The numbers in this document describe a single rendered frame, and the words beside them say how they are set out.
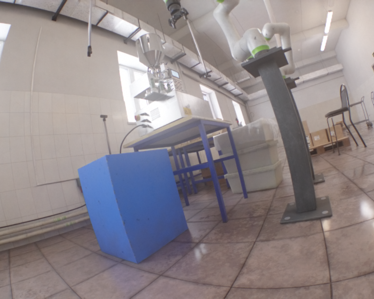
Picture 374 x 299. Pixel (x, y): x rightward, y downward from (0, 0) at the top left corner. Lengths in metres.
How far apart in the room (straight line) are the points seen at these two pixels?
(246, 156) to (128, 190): 1.28
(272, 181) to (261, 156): 0.28
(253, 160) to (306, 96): 10.10
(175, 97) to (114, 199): 0.85
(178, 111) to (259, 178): 1.06
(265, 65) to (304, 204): 0.82
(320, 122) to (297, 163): 10.63
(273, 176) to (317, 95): 10.27
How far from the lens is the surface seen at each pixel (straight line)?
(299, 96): 11.74
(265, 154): 1.83
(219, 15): 1.51
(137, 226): 1.02
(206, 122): 1.30
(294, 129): 1.03
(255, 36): 1.21
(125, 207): 0.98
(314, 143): 3.61
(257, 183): 1.93
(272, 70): 1.10
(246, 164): 1.93
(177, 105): 1.37
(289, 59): 1.93
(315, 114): 11.65
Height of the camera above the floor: 0.45
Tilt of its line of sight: 5 degrees up
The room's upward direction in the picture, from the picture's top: 15 degrees counter-clockwise
